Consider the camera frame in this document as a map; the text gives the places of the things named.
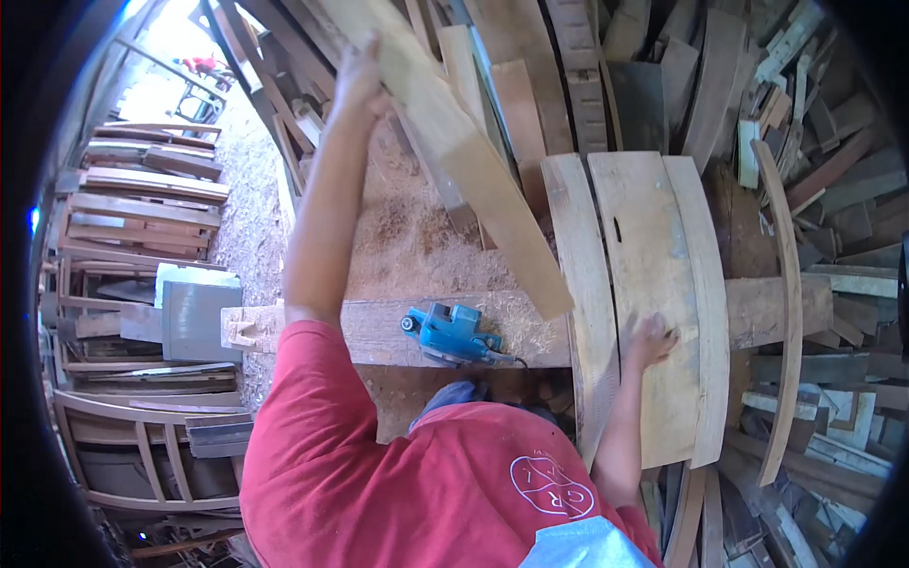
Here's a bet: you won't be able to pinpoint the heap of leaning planks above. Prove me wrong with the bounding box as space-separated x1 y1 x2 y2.
202 0 757 249

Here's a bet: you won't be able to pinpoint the blue electric planer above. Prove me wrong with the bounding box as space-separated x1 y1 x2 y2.
400 302 531 371

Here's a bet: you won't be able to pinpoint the curved wooden slatted frame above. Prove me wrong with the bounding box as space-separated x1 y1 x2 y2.
53 389 254 514

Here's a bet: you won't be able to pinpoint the stack of wooden frames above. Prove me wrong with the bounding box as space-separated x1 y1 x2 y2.
39 121 232 377

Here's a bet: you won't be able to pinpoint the person's body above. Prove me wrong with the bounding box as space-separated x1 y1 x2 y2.
239 234 665 568

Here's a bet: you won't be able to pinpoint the grey painted wooden panel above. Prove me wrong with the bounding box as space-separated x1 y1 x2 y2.
118 263 244 364

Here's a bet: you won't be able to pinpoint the person's legs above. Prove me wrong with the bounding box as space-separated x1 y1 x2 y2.
408 380 492 434

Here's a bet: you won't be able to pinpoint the wide wooden board with slot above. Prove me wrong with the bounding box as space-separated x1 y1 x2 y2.
587 150 705 470

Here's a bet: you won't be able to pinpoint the person's left hand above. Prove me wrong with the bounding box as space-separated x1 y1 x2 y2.
331 33 393 123

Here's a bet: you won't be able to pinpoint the thin curved wooden strip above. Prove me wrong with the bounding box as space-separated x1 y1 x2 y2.
750 139 805 488

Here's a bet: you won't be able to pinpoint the thick wooden workbench beam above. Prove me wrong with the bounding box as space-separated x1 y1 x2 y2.
220 273 836 371

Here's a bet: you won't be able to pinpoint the heap of wood offcuts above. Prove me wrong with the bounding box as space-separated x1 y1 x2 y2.
730 0 906 568

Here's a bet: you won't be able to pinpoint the narrow curved wooden board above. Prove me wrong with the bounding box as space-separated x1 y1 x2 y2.
662 155 731 470
540 152 622 471

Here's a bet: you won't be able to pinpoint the person's right hand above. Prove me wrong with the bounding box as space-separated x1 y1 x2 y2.
624 312 681 372

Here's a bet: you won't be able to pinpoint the metal frame stand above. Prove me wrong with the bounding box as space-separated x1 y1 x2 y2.
114 35 230 132

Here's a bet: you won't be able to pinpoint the long pale wooden plank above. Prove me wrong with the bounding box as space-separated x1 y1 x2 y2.
312 0 575 322

